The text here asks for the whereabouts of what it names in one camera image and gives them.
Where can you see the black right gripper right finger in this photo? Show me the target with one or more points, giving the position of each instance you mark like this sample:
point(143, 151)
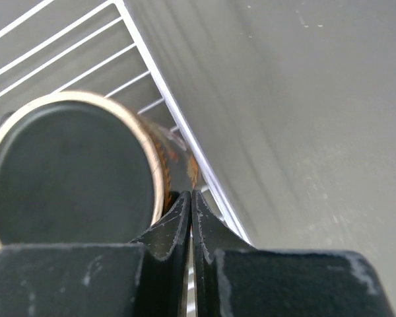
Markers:
point(232, 278)

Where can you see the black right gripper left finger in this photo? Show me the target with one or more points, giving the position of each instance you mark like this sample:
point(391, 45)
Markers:
point(146, 277)

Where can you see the black decorated mug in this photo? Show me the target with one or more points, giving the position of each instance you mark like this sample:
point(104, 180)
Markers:
point(77, 167)

